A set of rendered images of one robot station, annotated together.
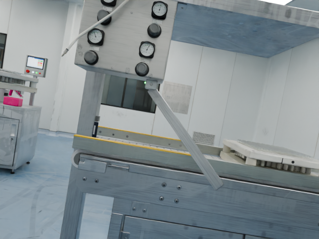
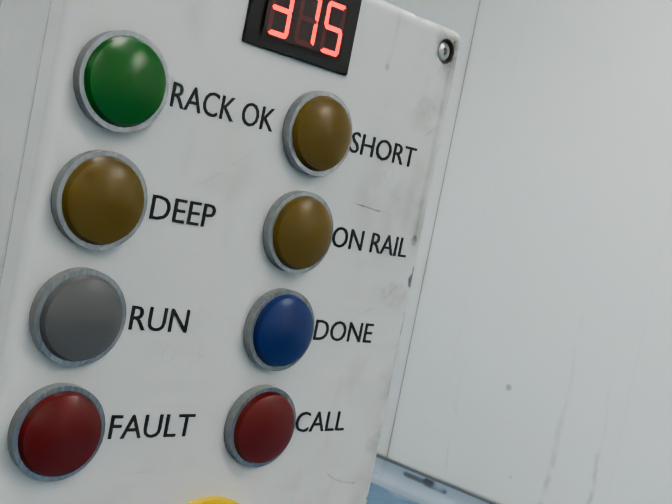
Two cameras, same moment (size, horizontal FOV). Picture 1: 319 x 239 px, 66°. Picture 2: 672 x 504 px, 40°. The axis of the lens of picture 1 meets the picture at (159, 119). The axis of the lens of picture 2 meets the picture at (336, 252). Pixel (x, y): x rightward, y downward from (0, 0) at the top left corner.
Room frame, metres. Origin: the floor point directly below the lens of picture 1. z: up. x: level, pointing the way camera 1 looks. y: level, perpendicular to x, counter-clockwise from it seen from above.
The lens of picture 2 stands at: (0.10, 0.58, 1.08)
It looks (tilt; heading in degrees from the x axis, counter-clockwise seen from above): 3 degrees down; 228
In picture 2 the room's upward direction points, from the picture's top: 11 degrees clockwise
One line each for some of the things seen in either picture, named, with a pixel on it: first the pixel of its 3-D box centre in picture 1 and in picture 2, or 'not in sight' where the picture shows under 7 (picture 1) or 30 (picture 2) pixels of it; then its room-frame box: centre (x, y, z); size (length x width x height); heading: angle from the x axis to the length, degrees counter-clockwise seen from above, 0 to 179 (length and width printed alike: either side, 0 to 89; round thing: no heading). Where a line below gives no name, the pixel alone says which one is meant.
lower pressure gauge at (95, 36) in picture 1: (95, 36); not in sight; (0.58, 0.18, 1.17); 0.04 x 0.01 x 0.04; 92
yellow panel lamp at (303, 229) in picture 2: not in sight; (302, 232); (-0.11, 0.32, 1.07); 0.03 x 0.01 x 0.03; 2
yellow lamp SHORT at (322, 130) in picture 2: not in sight; (321, 133); (-0.11, 0.32, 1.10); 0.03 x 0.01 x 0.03; 2
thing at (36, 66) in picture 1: (33, 81); not in sight; (3.05, 1.63, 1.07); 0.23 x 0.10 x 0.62; 99
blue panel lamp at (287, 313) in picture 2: not in sight; (283, 330); (-0.11, 0.32, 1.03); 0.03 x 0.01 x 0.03; 2
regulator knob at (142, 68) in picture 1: (142, 67); not in sight; (0.58, 0.06, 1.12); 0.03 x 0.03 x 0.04; 2
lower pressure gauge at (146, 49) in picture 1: (146, 49); not in sight; (0.58, 0.06, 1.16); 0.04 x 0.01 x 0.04; 92
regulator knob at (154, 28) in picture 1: (154, 27); not in sight; (0.58, 0.05, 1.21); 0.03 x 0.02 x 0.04; 92
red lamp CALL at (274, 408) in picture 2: not in sight; (264, 427); (-0.11, 0.32, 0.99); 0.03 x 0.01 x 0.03; 2
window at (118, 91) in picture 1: (129, 83); not in sight; (5.62, 0.81, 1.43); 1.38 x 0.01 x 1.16; 99
